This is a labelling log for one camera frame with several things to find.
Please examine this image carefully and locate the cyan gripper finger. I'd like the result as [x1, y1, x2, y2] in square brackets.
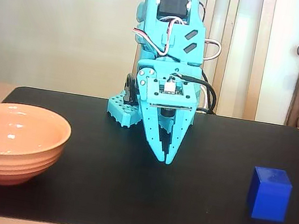
[123, 66, 181, 164]
[163, 101, 198, 169]

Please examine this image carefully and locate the cyan gripper body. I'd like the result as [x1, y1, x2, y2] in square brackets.
[135, 55, 204, 88]

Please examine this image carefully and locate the blue cube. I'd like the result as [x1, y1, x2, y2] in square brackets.
[244, 164, 296, 224]

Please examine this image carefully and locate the cyan perforated robot base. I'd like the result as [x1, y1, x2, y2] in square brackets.
[104, 87, 149, 131]

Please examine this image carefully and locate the orange ribbed bowl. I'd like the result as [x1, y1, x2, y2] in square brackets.
[0, 100, 75, 196]

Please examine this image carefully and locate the black table clamp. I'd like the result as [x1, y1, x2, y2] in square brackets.
[121, 72, 142, 105]

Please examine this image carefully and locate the light wooden slatted panel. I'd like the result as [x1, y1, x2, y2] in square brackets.
[131, 0, 277, 122]

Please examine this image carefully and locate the black mat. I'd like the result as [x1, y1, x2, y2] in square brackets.
[0, 77, 299, 224]

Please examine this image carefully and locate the red white servo wire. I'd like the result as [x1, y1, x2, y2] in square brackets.
[202, 37, 224, 64]
[128, 11, 183, 59]

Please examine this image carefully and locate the cyan wrist camera mount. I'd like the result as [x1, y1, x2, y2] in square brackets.
[140, 71, 202, 124]

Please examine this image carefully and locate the black camera cable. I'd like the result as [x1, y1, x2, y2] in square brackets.
[172, 73, 222, 114]

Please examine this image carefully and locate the white cable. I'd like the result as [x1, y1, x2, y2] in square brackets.
[197, 87, 210, 111]

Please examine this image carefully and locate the black power cable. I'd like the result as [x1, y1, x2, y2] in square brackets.
[195, 84, 215, 113]

